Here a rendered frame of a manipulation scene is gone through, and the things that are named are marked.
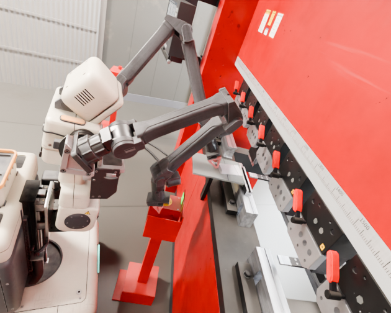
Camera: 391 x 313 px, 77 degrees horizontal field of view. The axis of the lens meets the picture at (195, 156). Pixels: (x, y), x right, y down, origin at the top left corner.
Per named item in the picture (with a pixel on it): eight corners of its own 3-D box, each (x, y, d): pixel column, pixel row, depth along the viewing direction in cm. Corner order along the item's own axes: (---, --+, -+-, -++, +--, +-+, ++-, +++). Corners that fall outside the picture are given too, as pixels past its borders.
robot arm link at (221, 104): (232, 78, 82) (246, 97, 76) (232, 107, 93) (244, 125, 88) (102, 125, 77) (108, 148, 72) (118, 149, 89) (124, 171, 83)
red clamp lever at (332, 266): (329, 249, 53) (329, 300, 50) (346, 252, 54) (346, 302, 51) (324, 249, 55) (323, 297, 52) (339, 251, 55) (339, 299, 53)
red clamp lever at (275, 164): (274, 149, 86) (272, 176, 83) (284, 151, 87) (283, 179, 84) (271, 150, 88) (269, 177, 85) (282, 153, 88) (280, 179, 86)
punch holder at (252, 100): (238, 116, 143) (250, 89, 134) (252, 120, 144) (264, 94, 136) (243, 128, 130) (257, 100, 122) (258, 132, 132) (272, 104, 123)
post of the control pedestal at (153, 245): (138, 272, 159) (156, 218, 131) (148, 274, 160) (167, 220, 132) (136, 282, 154) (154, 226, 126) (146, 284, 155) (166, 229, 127)
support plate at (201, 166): (191, 153, 131) (192, 151, 130) (237, 163, 136) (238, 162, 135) (192, 174, 116) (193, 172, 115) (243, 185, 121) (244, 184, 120)
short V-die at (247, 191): (237, 169, 135) (239, 165, 133) (242, 171, 135) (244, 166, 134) (244, 195, 118) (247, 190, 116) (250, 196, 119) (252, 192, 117)
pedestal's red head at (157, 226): (149, 206, 136) (155, 182, 126) (177, 212, 138) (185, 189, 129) (142, 236, 119) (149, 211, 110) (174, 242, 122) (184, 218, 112)
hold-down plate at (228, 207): (218, 174, 142) (220, 171, 141) (226, 176, 143) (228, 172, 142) (225, 213, 117) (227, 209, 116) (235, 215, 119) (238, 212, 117)
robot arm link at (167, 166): (225, 97, 88) (238, 117, 82) (232, 104, 92) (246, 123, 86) (145, 165, 103) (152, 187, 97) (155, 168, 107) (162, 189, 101)
